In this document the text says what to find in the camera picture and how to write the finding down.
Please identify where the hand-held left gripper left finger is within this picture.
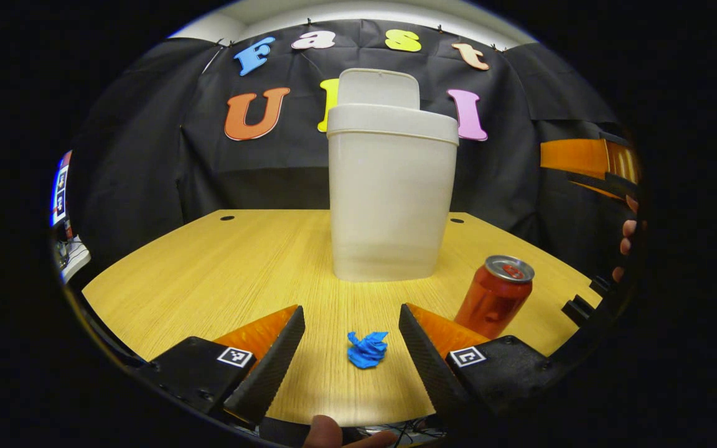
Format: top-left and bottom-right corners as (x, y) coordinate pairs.
(138, 304), (306, 430)

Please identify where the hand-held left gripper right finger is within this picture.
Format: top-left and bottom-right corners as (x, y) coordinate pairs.
(398, 303), (574, 430)

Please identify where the blue paper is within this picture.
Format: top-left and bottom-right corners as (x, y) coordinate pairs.
(347, 330), (390, 370)

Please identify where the red pop can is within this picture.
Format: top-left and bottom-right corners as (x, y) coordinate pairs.
(454, 255), (535, 340)

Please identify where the white desktop garbage bin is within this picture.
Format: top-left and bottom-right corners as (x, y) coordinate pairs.
(326, 68), (460, 282)

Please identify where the wooden desktop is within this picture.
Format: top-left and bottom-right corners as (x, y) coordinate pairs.
(82, 208), (603, 430)

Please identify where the white side table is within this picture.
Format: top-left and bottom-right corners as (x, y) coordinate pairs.
(57, 236), (93, 284)

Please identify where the black backdrop cloth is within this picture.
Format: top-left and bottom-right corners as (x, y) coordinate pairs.
(66, 19), (639, 274)

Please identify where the black cable bundle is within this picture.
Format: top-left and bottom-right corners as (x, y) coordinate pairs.
(358, 418), (446, 447)

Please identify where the wall poster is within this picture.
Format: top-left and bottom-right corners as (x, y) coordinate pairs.
(50, 151), (74, 228)

